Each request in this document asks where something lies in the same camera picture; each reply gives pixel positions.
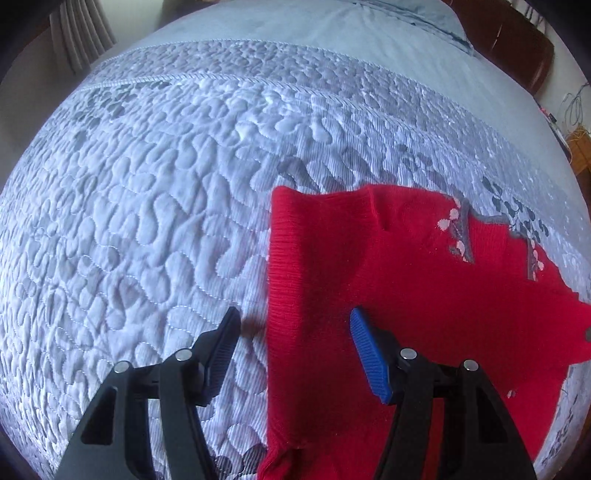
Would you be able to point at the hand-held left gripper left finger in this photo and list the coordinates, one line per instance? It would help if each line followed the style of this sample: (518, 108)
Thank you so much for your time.
(220, 351)

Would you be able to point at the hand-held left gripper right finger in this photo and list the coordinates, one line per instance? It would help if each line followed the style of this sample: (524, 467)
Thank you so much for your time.
(369, 351)

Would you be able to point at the red knit sweater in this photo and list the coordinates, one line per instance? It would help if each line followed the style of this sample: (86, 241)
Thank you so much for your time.
(369, 258)

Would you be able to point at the grey quilted bedspread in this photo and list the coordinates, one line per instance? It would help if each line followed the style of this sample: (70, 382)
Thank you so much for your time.
(161, 184)

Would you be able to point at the wooden cabinet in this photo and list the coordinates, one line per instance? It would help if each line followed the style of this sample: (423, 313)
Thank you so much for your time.
(582, 154)

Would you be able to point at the grey-blue pillow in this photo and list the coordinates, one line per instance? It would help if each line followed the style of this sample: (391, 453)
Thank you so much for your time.
(429, 18)

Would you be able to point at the brown headboard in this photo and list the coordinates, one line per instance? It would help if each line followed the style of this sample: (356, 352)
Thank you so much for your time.
(512, 41)

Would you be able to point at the beige curtain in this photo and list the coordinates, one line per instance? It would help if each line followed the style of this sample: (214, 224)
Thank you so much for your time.
(81, 32)

